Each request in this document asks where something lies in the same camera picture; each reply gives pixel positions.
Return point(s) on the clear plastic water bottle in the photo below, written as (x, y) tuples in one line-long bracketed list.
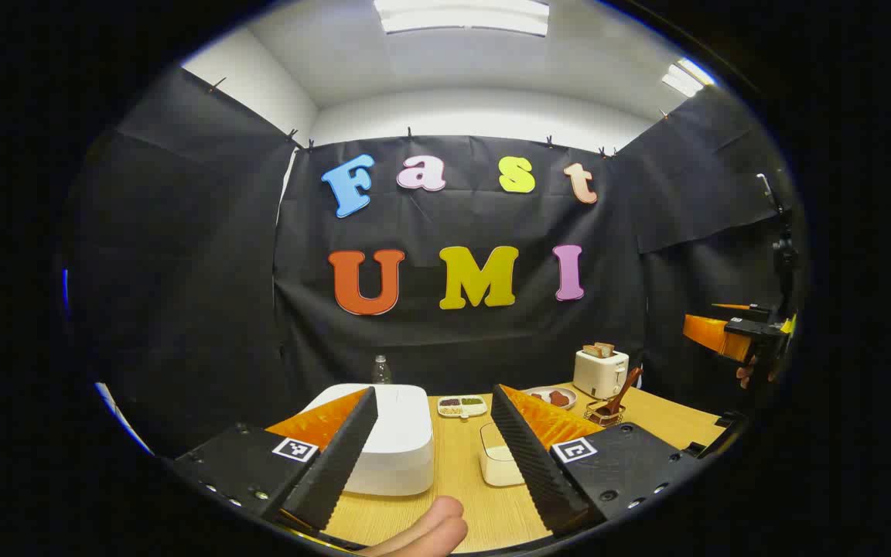
[(381, 373)]

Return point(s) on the brown wooden spoon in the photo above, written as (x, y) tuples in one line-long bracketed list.
[(627, 384)]

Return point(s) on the white toaster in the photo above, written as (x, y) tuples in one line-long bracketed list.
[(599, 375)]

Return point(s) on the white round plate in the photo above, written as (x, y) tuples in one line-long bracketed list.
[(561, 408)]

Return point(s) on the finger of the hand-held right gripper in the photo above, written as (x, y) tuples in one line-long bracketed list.
[(712, 333), (732, 307)]

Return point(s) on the white divided condiment dish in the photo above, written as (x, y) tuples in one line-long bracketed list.
[(462, 406)]

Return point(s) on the clear container of rice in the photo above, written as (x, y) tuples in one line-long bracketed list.
[(498, 464)]

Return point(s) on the small ceiling light panel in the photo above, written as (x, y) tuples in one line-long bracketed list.
[(687, 77)]

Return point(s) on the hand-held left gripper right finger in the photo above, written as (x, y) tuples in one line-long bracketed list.
[(527, 456)]

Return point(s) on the toasted bread slice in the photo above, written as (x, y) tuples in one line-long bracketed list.
[(606, 348), (592, 350)]

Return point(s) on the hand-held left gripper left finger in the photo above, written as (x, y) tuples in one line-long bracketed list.
[(337, 456)]

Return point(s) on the white rice cooker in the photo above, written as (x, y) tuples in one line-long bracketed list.
[(403, 433)]

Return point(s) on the large ceiling light panel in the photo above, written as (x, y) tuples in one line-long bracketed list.
[(461, 17)]

